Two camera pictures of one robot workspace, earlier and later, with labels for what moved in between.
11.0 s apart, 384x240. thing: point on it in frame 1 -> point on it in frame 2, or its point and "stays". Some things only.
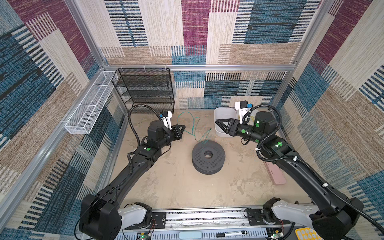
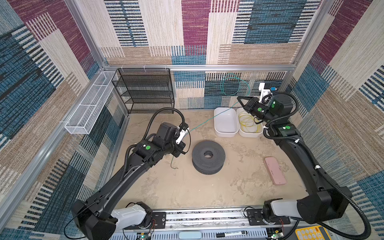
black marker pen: x=235 y=233 stays
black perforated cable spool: x=208 y=166 stays
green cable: x=193 y=124 -> x=223 y=113
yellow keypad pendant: x=307 y=233 stays
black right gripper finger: x=220 y=123 -> x=244 y=97
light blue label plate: x=190 y=235 stays
